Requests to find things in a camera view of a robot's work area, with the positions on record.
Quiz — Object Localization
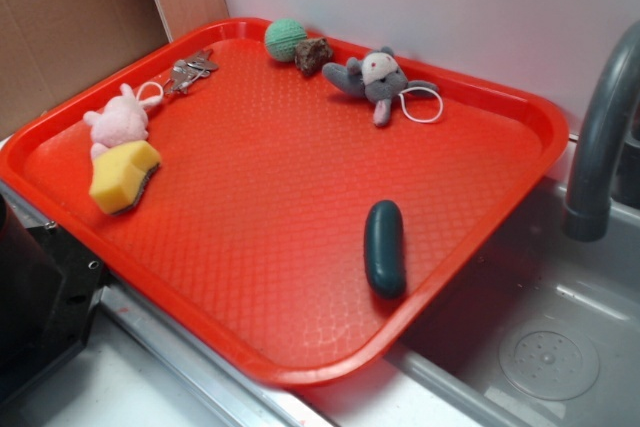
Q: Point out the silver keys on ring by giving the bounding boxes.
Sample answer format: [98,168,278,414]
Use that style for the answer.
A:
[163,49,219,95]

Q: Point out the grey plush mouse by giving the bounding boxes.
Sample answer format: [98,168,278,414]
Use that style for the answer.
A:
[321,47,444,128]

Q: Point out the brown rock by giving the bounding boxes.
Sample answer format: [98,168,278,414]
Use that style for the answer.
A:
[294,37,334,77]

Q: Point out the grey plastic sink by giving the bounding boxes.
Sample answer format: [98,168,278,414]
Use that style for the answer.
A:
[388,180,639,426]

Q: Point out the pink plush bunny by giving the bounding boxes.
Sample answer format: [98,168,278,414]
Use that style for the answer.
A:
[83,82,164,160]

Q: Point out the yellow sponge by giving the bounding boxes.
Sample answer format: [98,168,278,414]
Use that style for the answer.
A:
[89,140,162,215]

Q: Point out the green knitted ball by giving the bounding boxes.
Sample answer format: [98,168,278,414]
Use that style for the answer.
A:
[264,18,308,63]

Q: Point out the red plastic tray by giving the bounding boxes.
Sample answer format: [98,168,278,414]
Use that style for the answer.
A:
[1,19,569,387]

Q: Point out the grey faucet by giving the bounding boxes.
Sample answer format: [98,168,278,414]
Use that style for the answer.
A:
[562,23,639,242]

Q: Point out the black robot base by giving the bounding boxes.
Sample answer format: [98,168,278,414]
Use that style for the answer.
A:
[1,199,107,405]

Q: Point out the dark green toy pickle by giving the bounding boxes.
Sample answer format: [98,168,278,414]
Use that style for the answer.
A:
[363,200,407,299]

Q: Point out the brown cardboard panel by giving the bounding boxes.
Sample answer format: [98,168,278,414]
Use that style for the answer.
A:
[1,0,228,138]

